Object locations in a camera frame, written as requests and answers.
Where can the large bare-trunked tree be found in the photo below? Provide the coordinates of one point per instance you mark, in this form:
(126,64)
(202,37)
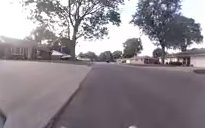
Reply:
(73,20)

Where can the small pale house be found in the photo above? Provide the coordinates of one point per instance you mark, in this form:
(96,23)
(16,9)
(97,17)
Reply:
(140,60)

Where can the tall dark leafy tree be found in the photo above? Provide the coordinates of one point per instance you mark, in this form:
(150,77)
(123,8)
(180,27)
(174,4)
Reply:
(163,23)

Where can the robot's own part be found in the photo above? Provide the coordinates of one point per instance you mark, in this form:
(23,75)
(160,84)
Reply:
(132,126)

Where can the low house with white garage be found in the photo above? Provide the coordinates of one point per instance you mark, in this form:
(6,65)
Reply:
(193,57)

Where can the round dark tree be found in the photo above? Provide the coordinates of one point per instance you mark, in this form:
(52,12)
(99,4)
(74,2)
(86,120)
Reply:
(132,46)

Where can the pale grey concrete driveway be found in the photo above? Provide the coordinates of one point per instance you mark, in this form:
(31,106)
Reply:
(30,83)

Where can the distant row of trees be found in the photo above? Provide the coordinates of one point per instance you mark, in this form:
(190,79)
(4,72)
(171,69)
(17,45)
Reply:
(98,55)

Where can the dark grey asphalt road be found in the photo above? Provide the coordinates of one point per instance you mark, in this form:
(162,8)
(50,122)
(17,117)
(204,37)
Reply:
(136,96)

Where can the brick house with low roof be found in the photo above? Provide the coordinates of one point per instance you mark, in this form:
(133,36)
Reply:
(13,48)

